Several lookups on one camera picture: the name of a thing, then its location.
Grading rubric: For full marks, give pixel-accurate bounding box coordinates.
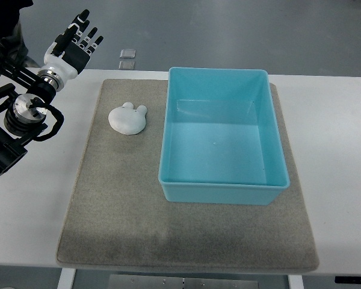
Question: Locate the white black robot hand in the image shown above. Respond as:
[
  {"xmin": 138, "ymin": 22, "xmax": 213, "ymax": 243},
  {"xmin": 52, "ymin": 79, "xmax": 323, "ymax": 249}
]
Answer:
[{"xmin": 42, "ymin": 9, "xmax": 103, "ymax": 88}]

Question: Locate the white bunny toy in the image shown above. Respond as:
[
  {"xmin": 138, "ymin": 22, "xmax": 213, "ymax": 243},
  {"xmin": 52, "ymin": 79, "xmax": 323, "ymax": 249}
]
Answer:
[{"xmin": 108, "ymin": 102, "xmax": 147, "ymax": 135}]

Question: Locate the blue plastic box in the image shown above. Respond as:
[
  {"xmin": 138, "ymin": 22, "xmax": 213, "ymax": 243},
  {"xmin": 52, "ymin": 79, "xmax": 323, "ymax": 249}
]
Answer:
[{"xmin": 158, "ymin": 67, "xmax": 290, "ymax": 205}]

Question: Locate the lower floor metal plate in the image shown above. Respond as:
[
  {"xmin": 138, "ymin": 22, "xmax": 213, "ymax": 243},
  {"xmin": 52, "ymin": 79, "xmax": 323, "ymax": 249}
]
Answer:
[{"xmin": 119, "ymin": 60, "xmax": 135, "ymax": 70}]

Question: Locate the floor metal plate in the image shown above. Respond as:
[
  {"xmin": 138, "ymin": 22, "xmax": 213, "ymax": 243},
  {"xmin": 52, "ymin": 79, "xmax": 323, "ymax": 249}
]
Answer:
[
  {"xmin": 119, "ymin": 60, "xmax": 135, "ymax": 70},
  {"xmin": 120, "ymin": 49, "xmax": 136, "ymax": 59}
]

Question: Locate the upper floor metal plate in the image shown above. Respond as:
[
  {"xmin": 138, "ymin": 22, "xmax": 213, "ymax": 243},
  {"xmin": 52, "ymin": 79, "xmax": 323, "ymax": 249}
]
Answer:
[{"xmin": 120, "ymin": 49, "xmax": 136, "ymax": 59}]

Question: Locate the dark object top left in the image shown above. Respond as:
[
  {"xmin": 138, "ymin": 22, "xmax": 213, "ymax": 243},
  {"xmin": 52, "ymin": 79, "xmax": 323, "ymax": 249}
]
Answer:
[{"xmin": 0, "ymin": 0, "xmax": 39, "ymax": 67}]

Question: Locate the grey felt mat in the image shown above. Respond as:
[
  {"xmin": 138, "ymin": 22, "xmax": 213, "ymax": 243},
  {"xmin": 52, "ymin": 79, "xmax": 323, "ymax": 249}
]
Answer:
[{"xmin": 56, "ymin": 79, "xmax": 319, "ymax": 274}]

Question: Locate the white left table leg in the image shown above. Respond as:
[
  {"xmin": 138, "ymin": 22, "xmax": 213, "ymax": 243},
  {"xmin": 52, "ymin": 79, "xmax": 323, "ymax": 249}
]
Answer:
[{"xmin": 57, "ymin": 268, "xmax": 76, "ymax": 289}]

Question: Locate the white table leg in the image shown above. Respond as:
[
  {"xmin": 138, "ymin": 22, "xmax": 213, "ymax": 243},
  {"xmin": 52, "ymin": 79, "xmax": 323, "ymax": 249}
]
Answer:
[
  {"xmin": 288, "ymin": 275, "xmax": 304, "ymax": 289},
  {"xmin": 57, "ymin": 268, "xmax": 76, "ymax": 289}
]

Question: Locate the white right table leg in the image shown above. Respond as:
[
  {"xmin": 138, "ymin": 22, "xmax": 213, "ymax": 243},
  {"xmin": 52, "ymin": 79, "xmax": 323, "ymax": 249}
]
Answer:
[{"xmin": 288, "ymin": 275, "xmax": 304, "ymax": 289}]

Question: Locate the black table control panel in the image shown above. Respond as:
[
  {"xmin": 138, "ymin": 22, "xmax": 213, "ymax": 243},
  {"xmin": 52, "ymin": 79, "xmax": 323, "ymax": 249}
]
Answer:
[{"xmin": 335, "ymin": 276, "xmax": 361, "ymax": 285}]

